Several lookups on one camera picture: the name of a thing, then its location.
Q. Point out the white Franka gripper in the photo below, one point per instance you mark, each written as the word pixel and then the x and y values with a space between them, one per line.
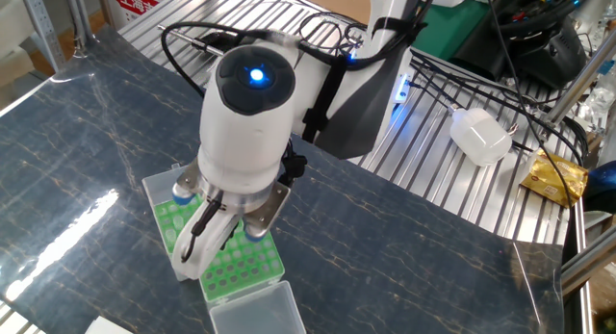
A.
pixel 202 252

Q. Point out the large translucent pipette tip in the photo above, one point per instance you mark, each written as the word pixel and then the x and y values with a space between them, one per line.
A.
pixel 178 222
pixel 171 235

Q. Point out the translucent tip box green rack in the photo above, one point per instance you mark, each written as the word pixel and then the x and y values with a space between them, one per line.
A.
pixel 159 185
pixel 260 310

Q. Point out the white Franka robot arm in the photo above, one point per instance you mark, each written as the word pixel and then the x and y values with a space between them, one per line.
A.
pixel 240 141

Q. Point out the white paper sheet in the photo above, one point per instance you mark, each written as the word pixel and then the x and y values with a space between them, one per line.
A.
pixel 108 328

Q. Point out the metal rod tool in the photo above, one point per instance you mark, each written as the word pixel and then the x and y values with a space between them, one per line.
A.
pixel 178 34

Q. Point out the dark marble pattern mat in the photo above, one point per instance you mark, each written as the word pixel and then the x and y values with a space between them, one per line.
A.
pixel 433 276

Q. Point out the red white printed box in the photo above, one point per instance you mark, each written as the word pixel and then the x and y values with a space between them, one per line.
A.
pixel 139 2

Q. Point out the white plastic bottle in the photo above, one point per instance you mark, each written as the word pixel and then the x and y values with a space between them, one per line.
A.
pixel 481 136

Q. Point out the green cloth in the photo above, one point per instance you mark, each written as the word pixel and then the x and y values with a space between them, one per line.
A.
pixel 447 31

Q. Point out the gold foil packet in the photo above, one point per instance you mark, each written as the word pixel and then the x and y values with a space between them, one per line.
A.
pixel 553 180

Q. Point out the black racing wheel controller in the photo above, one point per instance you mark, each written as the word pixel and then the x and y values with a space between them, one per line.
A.
pixel 553 55

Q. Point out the dark blue round object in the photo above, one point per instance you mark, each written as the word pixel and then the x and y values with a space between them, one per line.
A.
pixel 601 185

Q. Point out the silver wrist camera blue caps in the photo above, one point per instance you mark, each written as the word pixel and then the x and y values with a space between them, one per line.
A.
pixel 269 204

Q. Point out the grey slotted angle post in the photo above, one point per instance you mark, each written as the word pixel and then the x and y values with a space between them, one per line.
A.
pixel 41 31

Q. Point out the aluminium frame rail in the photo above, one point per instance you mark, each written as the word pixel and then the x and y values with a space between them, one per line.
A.
pixel 587 266

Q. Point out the aluminium frame post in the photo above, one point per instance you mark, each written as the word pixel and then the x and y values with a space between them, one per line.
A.
pixel 582 81

